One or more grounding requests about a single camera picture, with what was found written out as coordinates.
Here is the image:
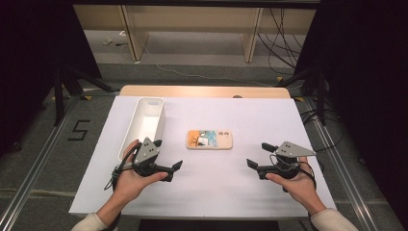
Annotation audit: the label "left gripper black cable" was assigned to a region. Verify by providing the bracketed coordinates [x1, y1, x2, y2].
[103, 142, 142, 192]

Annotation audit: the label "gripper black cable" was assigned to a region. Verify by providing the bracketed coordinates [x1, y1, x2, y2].
[297, 160, 318, 191]
[103, 142, 142, 192]

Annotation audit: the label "black metal stand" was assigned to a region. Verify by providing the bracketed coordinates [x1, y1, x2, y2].
[52, 63, 114, 127]
[276, 67, 329, 127]

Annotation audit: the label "aluminium floor rail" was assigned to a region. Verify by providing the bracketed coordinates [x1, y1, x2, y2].
[0, 95, 82, 231]
[303, 96, 380, 231]

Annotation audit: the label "black floor cables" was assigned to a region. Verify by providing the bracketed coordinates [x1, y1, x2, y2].
[300, 108, 344, 153]

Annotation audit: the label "white plastic bin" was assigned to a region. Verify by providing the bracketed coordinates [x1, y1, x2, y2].
[117, 96, 166, 163]

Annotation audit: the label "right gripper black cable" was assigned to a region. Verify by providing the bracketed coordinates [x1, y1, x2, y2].
[297, 160, 318, 191]

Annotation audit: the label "bundle of black cables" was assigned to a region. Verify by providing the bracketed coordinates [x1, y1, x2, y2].
[257, 8, 304, 77]

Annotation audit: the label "white table sheet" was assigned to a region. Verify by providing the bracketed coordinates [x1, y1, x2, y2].
[68, 95, 338, 219]

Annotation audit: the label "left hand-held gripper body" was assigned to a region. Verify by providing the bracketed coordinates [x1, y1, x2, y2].
[131, 137, 171, 183]

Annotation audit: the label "person's left hand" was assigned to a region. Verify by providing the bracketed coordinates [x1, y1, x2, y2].
[112, 139, 169, 206]

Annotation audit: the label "black curtain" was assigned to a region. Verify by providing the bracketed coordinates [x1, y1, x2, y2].
[0, 0, 103, 158]
[293, 0, 408, 222]

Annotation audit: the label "beige wooden shelf unit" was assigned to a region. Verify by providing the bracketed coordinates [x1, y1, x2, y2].
[72, 4, 318, 64]

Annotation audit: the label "person's right hand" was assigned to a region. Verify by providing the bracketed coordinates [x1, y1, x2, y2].
[265, 156, 328, 217]

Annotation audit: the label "thin white floor cable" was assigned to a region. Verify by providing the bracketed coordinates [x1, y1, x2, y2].
[140, 40, 274, 89]

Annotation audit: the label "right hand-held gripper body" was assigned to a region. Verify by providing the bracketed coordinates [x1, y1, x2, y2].
[256, 141, 318, 181]

